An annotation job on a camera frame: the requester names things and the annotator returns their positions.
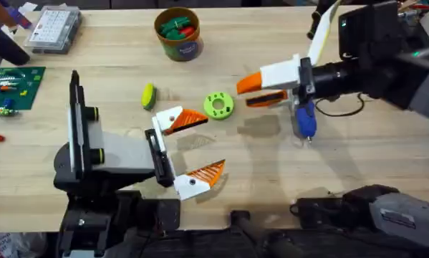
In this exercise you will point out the clear plastic parts box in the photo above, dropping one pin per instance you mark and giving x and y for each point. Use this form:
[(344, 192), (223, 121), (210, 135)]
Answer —
[(53, 28)]

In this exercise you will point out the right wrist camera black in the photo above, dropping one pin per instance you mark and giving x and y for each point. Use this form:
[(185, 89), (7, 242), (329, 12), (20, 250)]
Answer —
[(371, 28)]

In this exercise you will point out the green disc with holes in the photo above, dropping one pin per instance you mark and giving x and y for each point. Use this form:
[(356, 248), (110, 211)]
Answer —
[(218, 105)]

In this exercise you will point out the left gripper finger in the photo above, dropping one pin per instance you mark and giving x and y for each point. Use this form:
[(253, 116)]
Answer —
[(194, 184), (171, 118)]

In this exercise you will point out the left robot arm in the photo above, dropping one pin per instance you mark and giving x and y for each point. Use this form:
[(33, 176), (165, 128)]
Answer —
[(92, 186)]

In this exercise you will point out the black cylinder tool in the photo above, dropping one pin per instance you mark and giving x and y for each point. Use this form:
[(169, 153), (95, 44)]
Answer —
[(6, 48)]

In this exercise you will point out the right wrist upright flat plate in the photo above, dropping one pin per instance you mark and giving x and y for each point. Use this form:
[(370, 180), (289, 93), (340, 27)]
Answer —
[(321, 36)]

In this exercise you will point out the green board with blocks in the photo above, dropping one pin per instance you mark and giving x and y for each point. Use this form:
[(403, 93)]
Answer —
[(17, 86)]

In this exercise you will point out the black rail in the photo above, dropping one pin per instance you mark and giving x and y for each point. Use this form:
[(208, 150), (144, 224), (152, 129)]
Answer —
[(264, 243)]

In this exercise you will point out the left wrist upright black plate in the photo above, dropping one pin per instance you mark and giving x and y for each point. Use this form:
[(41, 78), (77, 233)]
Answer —
[(76, 125)]

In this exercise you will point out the left gripper body grey black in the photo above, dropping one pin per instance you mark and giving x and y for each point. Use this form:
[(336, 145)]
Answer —
[(128, 152)]

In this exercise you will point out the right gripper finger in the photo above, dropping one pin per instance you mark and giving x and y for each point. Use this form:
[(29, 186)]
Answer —
[(266, 99), (278, 76)]

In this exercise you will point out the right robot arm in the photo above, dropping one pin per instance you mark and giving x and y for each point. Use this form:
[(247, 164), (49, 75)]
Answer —
[(425, 91)]

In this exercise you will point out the small green blue block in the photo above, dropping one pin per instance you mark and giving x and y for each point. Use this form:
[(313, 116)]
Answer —
[(4, 112)]

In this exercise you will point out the yellow green toy vegetable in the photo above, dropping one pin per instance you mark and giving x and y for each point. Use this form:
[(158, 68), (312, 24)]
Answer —
[(149, 96)]

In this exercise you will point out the round tub with toys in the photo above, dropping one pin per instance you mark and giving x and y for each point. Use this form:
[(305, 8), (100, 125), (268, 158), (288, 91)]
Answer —
[(178, 34)]

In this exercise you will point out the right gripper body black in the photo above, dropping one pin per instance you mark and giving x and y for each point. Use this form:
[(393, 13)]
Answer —
[(328, 80)]

